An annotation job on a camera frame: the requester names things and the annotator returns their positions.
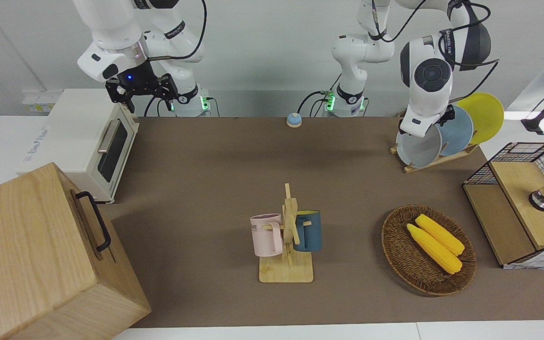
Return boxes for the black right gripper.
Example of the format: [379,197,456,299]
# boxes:
[105,60,179,114]

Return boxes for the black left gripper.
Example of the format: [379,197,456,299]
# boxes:
[434,104,457,128]

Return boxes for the gray plate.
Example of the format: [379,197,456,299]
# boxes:
[395,123,443,169]

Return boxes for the light blue plate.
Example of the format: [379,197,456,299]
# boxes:
[435,105,475,157]

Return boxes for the wooden plate rack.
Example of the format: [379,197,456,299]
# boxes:
[390,143,481,174]

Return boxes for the yellow plate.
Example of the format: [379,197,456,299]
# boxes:
[456,92,505,145]

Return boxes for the white toaster oven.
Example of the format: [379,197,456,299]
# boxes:
[16,88,141,205]

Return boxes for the brown table mat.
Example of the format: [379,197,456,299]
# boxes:
[97,116,544,329]

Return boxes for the yellow corn cob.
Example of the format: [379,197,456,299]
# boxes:
[415,213,466,257]
[406,223,463,275]

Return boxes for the brown wicker basket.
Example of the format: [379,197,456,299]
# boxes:
[381,204,477,297]

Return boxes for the dark blue mug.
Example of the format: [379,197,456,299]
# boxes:
[293,210,323,253]

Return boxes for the pink mug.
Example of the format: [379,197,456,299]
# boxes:
[249,213,285,258]

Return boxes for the large wooden box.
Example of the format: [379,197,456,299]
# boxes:
[0,162,152,340]

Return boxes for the wooden mug tree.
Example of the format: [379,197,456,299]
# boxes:
[258,183,315,284]

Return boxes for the black right base cable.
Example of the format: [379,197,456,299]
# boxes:
[143,94,160,118]

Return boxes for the black base cable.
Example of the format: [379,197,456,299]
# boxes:
[297,89,332,118]
[143,94,160,118]

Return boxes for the black left arm wrist cable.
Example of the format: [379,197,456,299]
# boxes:
[447,59,500,103]

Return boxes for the silver toaster oven handle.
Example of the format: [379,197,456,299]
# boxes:
[97,119,122,154]

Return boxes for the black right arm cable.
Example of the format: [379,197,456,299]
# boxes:
[148,0,208,61]

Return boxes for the black left arm shoulder cable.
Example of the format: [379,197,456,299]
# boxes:
[370,0,443,43]

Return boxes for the wire and wood shelf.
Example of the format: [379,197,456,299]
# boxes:
[462,141,544,270]

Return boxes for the white wall power strip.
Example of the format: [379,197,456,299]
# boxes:
[21,89,63,114]

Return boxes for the black box handle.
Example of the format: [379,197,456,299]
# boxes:
[74,190,112,253]

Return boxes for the black left base cable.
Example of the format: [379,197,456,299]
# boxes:
[297,89,332,118]

